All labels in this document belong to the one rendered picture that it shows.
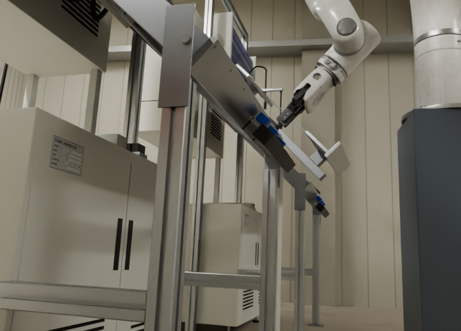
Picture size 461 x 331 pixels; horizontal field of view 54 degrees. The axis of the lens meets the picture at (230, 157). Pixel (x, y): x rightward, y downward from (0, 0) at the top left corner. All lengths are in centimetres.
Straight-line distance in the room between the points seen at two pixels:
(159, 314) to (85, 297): 12
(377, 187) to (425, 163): 324
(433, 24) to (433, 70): 11
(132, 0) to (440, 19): 69
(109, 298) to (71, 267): 28
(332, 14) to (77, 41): 83
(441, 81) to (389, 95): 338
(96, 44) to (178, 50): 98
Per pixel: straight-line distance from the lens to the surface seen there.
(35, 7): 146
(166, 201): 67
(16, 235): 85
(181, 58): 71
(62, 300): 75
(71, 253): 96
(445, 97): 110
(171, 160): 68
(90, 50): 165
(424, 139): 103
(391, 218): 423
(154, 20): 82
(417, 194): 100
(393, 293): 422
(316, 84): 116
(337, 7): 118
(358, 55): 121
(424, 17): 119
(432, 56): 114
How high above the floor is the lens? 38
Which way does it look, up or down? 12 degrees up
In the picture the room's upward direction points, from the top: 3 degrees clockwise
